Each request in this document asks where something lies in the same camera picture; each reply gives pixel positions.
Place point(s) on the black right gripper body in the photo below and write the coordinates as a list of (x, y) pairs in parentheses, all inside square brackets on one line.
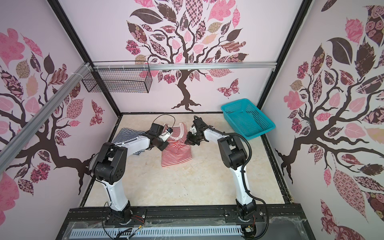
[(194, 139)]

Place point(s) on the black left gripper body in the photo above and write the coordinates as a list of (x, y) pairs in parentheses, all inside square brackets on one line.
[(160, 144)]

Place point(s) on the red white striped tank top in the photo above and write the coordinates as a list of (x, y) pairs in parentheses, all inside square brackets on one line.
[(177, 152)]

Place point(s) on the blue white striped tank top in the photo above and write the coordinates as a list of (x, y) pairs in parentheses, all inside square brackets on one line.
[(127, 139)]

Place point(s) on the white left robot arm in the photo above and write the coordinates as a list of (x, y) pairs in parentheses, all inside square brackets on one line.
[(110, 164)]

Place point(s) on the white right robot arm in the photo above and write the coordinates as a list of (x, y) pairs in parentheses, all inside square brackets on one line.
[(235, 152)]

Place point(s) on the teal plastic basket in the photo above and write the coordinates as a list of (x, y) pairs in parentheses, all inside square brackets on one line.
[(246, 119)]

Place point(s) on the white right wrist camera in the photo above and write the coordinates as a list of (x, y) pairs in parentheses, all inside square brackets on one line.
[(193, 130)]

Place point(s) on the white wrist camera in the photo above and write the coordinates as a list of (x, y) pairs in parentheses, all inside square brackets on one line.
[(164, 136), (193, 130)]

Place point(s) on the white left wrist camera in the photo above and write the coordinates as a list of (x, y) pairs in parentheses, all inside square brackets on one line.
[(164, 136)]

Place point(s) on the black wire mesh basket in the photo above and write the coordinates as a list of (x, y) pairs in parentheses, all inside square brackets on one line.
[(119, 77)]

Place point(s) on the aluminium rail back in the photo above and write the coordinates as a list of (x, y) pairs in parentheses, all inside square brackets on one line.
[(198, 66)]

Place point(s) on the aluminium rail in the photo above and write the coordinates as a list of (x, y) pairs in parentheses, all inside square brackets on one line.
[(198, 66), (12, 149)]

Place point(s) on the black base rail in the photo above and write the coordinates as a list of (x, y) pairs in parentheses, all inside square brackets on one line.
[(154, 215)]

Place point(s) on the white slotted cable duct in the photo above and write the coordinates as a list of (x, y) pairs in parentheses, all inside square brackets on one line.
[(154, 232)]

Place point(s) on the aluminium rail left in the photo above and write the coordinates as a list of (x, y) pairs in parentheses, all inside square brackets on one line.
[(12, 149)]

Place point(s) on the black corner frame post left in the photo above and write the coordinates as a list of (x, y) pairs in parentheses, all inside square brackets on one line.
[(68, 27)]

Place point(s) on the black corner frame post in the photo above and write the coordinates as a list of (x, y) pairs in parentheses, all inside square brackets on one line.
[(68, 27), (293, 32)]

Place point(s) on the black corner frame post right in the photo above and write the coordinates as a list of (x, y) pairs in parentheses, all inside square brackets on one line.
[(293, 32)]

